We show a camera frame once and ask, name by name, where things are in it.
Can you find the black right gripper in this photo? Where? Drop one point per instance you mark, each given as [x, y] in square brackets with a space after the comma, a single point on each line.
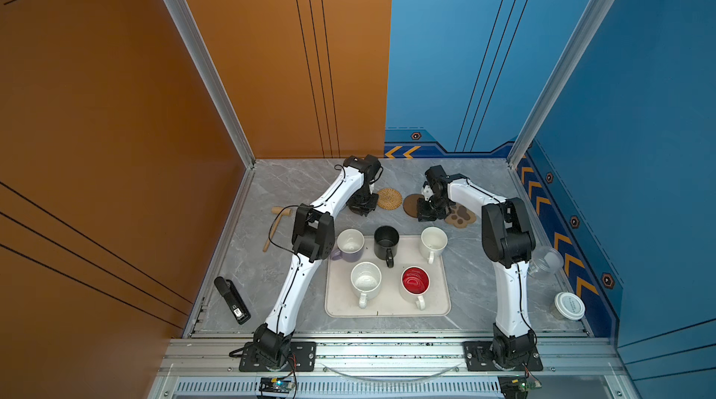
[424, 215]

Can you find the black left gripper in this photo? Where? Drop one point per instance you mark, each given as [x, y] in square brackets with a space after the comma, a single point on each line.
[363, 210]

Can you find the cream white mug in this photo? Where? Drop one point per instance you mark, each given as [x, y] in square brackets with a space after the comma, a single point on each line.
[433, 243]

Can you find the lavender mug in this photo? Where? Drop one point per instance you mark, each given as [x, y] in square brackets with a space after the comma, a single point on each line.
[350, 246]

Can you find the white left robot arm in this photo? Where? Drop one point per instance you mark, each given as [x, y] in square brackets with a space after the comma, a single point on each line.
[312, 241]

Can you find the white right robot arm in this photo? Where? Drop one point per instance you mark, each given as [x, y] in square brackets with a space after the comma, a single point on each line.
[508, 241]

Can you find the cork paw print coaster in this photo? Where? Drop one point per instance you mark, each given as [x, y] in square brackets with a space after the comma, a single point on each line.
[460, 217]

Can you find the round woven rattan coaster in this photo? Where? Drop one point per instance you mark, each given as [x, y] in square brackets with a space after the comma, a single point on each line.
[389, 199]

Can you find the round brown wooden coaster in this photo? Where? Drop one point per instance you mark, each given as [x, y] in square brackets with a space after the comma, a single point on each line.
[411, 205]

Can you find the black mug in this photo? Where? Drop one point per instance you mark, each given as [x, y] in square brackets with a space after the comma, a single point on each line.
[386, 240]

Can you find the white ribbed mug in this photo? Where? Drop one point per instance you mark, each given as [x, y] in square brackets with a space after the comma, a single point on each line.
[366, 280]

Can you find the red interior white mug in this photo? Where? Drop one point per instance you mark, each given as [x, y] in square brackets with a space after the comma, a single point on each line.
[414, 285]

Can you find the beige serving tray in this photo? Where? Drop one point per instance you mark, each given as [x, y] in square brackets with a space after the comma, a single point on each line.
[341, 302]

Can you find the clear glass cup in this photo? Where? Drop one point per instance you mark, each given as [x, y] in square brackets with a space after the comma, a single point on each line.
[545, 262]

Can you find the black stapler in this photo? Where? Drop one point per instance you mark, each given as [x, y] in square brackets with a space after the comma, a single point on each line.
[230, 294]

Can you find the white lidded jar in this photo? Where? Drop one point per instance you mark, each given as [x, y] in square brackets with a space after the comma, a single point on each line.
[568, 306]

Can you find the circuit board right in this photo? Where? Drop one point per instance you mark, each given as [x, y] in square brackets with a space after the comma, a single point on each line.
[518, 388]

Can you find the green circuit board left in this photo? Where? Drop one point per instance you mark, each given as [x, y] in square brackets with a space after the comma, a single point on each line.
[276, 388]

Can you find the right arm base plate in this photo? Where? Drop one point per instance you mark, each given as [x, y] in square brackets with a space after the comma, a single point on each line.
[479, 356]

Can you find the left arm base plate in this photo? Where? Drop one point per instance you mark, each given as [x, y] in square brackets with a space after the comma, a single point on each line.
[302, 357]

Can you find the aluminium front rail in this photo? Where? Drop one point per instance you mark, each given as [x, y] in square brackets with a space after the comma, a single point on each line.
[393, 366]

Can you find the aluminium corner post left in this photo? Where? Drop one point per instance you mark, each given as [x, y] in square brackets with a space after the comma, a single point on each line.
[194, 43]

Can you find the aluminium corner post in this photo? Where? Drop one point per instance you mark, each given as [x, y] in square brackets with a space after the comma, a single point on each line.
[588, 25]
[194, 43]

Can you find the aluminium corner post right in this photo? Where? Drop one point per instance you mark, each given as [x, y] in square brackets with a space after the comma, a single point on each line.
[588, 25]

